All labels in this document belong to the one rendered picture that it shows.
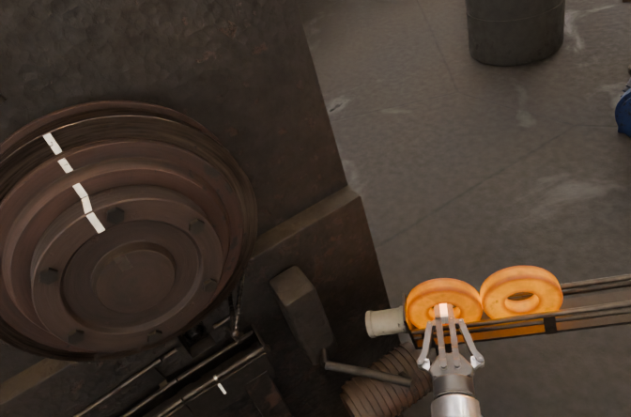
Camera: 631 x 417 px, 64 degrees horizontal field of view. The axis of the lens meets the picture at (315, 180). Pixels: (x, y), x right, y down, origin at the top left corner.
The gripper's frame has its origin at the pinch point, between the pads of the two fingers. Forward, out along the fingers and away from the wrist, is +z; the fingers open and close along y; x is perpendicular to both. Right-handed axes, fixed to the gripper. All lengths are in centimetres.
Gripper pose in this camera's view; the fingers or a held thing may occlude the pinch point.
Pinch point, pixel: (442, 305)
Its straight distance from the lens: 113.2
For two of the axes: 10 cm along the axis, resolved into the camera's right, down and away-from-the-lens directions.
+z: 0.8, -6.9, 7.2
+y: 9.6, -1.4, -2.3
